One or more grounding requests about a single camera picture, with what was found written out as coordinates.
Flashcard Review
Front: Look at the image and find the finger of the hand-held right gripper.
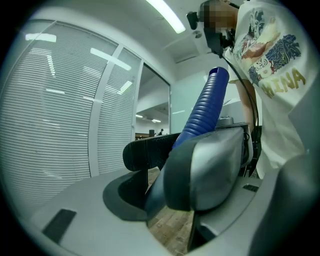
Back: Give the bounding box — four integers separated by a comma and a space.
163, 126, 247, 212

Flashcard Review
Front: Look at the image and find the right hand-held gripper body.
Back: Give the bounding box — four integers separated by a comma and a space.
216, 115, 262, 177

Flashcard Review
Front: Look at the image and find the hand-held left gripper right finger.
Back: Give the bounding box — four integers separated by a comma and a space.
187, 147, 318, 256

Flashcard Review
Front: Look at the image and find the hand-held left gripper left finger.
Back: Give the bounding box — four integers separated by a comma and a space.
29, 133, 181, 256

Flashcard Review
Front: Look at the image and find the blue mop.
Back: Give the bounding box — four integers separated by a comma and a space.
172, 66, 230, 151

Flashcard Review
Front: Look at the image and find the person's right forearm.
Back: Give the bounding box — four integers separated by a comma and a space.
236, 78, 258, 131

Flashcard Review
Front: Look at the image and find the white printed t-shirt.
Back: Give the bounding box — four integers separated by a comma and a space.
223, 0, 313, 181

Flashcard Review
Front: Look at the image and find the person's head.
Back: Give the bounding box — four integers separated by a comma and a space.
199, 0, 241, 33

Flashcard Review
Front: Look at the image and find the narrow white venetian blind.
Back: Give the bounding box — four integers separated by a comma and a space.
96, 47, 143, 176

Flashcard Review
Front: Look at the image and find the long ceiling light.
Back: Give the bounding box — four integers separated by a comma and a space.
145, 0, 186, 34

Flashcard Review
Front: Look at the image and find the wide white venetian blind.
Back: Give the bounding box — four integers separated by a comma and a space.
0, 21, 119, 208

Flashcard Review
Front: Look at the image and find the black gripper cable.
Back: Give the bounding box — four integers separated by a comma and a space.
221, 49, 260, 141

